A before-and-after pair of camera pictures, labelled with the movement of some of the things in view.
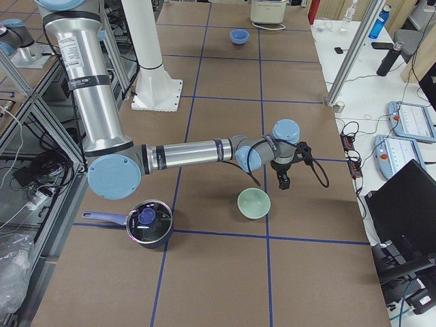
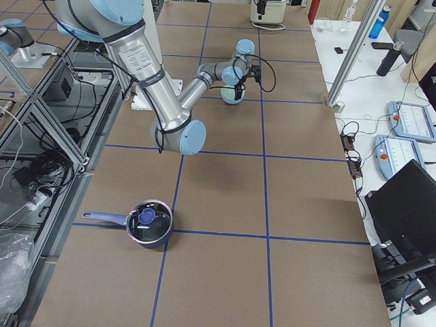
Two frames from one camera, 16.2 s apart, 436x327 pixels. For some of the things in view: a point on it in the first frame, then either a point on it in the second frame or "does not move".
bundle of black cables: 44,172 does not move
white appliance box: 268,11 does not move
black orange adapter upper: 347,142 does not move
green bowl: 253,203 to 227,94
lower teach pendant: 392,152 does not move
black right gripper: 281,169 to 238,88
